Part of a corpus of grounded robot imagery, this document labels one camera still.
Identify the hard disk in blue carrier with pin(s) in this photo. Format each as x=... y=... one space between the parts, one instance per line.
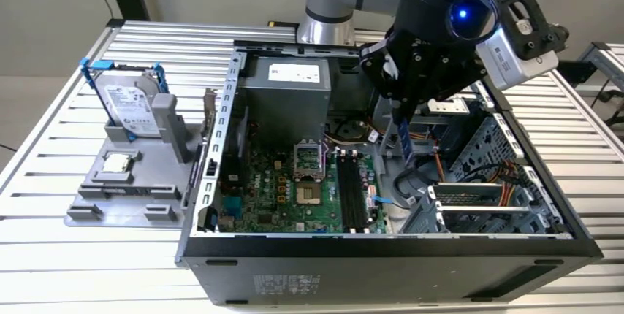
x=125 y=106

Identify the aluminium side table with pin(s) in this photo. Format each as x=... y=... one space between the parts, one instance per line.
x=604 y=54

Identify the black PC case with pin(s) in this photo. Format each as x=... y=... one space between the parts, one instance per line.
x=341 y=277

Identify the black table bracket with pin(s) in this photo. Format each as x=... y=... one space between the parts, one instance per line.
x=578 y=71

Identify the blue VGA port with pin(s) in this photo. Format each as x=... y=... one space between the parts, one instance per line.
x=234 y=206

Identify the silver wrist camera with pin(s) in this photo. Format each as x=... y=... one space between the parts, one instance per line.
x=516 y=62

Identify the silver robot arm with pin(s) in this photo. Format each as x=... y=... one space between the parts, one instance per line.
x=332 y=3

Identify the black RAM slot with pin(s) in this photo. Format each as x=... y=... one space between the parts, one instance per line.
x=347 y=190
x=340 y=190
x=361 y=190
x=353 y=190

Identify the grey parts rack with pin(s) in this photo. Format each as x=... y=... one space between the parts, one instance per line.
x=146 y=175

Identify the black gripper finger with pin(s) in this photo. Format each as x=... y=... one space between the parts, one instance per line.
x=377 y=69
x=453 y=80

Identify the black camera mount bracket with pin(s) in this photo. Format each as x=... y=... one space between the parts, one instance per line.
x=546 y=40

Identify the silver CPU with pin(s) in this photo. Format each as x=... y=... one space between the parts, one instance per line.
x=117 y=165

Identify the green motherboard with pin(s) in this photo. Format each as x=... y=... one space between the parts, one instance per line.
x=317 y=219

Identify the yellow black connector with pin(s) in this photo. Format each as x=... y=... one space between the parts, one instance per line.
x=280 y=24

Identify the silver disk bay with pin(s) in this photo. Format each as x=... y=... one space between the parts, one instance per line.
x=483 y=209

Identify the round case speaker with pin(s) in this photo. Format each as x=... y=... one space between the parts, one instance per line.
x=351 y=130

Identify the grey power supply unit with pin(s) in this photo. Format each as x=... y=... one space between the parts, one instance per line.
x=282 y=109

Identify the CPU socket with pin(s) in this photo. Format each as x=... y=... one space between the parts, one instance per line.
x=309 y=193

